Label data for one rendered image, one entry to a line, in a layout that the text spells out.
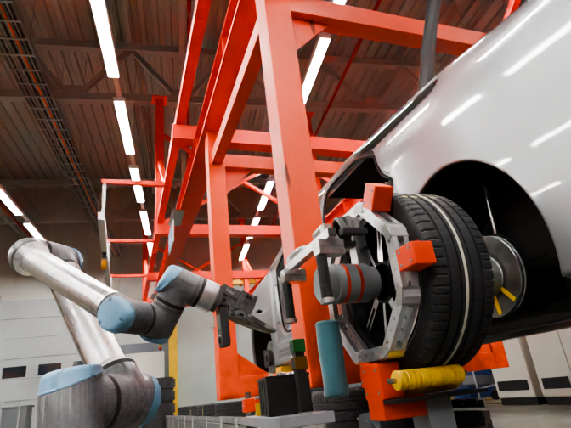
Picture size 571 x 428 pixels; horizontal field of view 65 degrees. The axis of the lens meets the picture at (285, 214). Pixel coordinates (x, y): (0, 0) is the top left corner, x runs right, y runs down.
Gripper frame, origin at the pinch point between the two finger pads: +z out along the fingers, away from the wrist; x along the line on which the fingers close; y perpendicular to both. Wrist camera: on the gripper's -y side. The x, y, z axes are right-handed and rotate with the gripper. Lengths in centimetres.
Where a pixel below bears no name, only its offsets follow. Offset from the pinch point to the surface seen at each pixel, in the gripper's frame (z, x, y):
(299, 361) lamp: 9.7, -4.4, -5.9
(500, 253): 73, -14, 59
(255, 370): 70, 235, 36
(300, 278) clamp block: 10.5, 19.7, 29.6
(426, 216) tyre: 29, -27, 47
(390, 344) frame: 35.0, -10.3, 8.7
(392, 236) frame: 20.8, -22.9, 36.5
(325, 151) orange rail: 83, 283, 320
